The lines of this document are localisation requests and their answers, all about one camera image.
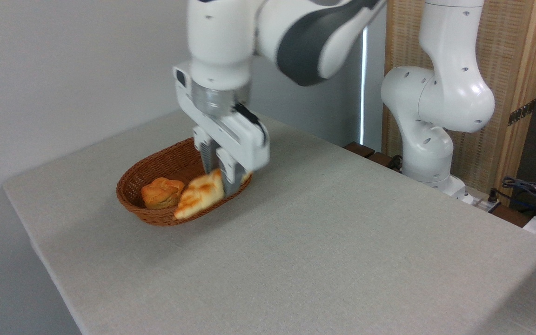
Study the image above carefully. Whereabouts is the wooden woven folding screen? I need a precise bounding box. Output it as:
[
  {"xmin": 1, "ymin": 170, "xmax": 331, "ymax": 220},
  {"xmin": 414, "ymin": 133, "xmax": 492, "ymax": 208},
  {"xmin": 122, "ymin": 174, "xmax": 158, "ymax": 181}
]
[{"xmin": 382, "ymin": 0, "xmax": 536, "ymax": 205}]

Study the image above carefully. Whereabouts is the brown wicker oval basket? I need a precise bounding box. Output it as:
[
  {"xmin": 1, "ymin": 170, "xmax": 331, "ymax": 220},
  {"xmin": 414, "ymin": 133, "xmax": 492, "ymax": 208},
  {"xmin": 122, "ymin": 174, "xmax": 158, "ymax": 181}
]
[{"xmin": 116, "ymin": 137, "xmax": 253, "ymax": 227}]

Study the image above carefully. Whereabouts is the grey linen tablecloth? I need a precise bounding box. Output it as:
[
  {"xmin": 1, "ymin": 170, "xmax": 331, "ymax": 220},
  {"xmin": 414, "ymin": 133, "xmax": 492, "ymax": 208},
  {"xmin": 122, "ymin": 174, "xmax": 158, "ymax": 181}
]
[{"xmin": 2, "ymin": 109, "xmax": 536, "ymax": 335}]

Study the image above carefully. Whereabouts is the bundle of dark cables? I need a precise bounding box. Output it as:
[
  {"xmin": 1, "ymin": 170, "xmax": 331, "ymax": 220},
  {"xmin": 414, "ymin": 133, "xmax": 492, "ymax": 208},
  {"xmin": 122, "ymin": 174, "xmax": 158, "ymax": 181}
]
[{"xmin": 489, "ymin": 177, "xmax": 536, "ymax": 219}]

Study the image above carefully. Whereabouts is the round golden bread bun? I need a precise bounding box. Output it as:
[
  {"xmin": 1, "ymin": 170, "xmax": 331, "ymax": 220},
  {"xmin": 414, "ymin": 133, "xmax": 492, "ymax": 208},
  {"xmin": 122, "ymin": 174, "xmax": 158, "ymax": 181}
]
[{"xmin": 141, "ymin": 177, "xmax": 185, "ymax": 209}]

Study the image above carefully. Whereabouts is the metal screen hinge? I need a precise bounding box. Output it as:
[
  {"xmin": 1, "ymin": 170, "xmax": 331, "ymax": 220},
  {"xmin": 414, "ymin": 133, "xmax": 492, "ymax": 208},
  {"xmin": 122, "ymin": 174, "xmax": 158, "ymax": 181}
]
[{"xmin": 508, "ymin": 99, "xmax": 536, "ymax": 126}]

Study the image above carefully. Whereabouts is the dark wooden board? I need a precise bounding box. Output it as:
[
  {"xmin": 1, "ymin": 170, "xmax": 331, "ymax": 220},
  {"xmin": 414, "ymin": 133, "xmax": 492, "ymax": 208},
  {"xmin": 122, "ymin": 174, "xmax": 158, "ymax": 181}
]
[{"xmin": 344, "ymin": 142, "xmax": 403, "ymax": 173}]

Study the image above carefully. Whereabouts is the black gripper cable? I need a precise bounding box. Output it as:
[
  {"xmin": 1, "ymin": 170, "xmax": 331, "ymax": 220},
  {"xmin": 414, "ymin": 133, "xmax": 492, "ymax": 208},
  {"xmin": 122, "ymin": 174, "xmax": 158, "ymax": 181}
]
[{"xmin": 234, "ymin": 103, "xmax": 267, "ymax": 145}]

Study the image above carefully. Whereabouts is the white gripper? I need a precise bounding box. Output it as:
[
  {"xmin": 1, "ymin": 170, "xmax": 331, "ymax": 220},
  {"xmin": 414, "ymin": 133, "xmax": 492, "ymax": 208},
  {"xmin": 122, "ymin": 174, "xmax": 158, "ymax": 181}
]
[{"xmin": 174, "ymin": 65, "xmax": 271, "ymax": 196}]

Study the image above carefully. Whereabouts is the long braided bread loaf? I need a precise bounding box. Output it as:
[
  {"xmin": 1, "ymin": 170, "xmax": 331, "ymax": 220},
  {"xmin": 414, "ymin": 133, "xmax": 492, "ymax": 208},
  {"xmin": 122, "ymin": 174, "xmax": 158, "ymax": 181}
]
[{"xmin": 174, "ymin": 168, "xmax": 253, "ymax": 220}]

